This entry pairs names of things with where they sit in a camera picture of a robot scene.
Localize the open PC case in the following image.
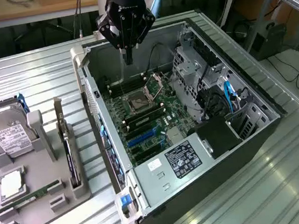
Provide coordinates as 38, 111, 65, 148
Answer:
67, 0, 299, 224

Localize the silver chipset heatsink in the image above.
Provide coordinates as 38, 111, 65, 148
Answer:
165, 126, 187, 147

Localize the grey parts rack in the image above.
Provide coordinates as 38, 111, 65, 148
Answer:
0, 105, 95, 224

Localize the black curved cable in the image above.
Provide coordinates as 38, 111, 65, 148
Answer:
143, 42, 169, 74

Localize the black box on floor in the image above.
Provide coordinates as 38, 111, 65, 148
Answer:
246, 20, 291, 62

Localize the short expansion slot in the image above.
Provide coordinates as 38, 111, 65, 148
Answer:
129, 143, 149, 155

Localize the black RAM slot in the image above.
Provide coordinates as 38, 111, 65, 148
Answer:
110, 85, 145, 98
107, 77, 146, 92
121, 104, 164, 121
122, 108, 166, 125
106, 74, 146, 89
108, 81, 146, 95
124, 112, 167, 129

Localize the hanging grey cable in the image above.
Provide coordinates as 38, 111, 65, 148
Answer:
71, 0, 86, 40

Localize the black power cable bundle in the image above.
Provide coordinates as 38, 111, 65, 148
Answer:
197, 85, 232, 121

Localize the blue long expansion slot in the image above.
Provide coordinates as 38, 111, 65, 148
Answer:
126, 128, 166, 148

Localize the wooden desk with white frame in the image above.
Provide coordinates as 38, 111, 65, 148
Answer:
0, 0, 299, 61

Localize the blue disk carrier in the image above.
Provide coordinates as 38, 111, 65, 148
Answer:
0, 91, 30, 119

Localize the RAM stick with white label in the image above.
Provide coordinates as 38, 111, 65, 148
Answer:
125, 111, 168, 133

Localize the green motherboard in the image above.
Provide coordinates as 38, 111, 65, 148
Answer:
99, 66, 199, 173

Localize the silver CPU chip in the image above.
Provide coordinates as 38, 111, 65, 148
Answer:
0, 170, 25, 200

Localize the silver socket cover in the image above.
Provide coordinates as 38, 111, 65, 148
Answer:
141, 70, 171, 103

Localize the CPU socket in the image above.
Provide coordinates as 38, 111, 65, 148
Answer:
126, 89, 153, 113

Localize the graphics card with silver bracket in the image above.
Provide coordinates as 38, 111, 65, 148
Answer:
52, 95, 82, 190

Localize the grey power supply unit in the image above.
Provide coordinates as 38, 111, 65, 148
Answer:
129, 126, 251, 212

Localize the green RAM stick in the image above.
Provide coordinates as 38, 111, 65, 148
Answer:
8, 179, 61, 210

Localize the silver metal disk bay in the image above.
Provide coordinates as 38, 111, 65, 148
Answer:
170, 40, 232, 121

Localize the blue SATA wire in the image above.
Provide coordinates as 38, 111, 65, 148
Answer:
223, 78, 244, 115

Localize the silver hard disk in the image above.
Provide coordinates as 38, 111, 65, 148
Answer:
0, 100, 41, 160

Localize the black plastic cable cover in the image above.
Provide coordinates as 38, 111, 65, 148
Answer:
193, 113, 245, 162

